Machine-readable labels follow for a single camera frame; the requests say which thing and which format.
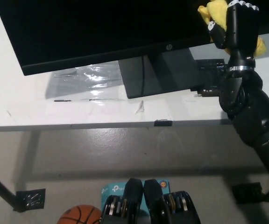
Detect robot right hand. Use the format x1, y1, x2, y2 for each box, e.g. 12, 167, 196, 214
206, 0, 260, 70

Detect yellow microfiber cloth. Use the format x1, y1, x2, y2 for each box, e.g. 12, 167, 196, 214
197, 0, 267, 58

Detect black HP monitor with stand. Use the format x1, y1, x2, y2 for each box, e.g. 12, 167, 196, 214
0, 0, 269, 100

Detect robot left body block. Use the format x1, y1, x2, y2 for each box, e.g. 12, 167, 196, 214
100, 177, 145, 224

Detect small black tape strip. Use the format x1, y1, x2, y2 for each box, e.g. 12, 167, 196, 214
154, 119, 173, 127

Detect curled clear tape scrap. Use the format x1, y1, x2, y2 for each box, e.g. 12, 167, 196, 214
134, 100, 146, 114

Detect clear plastic film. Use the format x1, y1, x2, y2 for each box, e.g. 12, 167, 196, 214
54, 64, 127, 102

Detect black floor tape patch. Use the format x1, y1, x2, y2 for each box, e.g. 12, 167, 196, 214
14, 188, 47, 213
232, 182, 264, 205

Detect teal tp-link box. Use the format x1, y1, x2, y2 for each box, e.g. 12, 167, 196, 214
100, 178, 171, 224

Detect orange basketball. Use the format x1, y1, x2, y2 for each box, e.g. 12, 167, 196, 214
57, 204, 103, 224

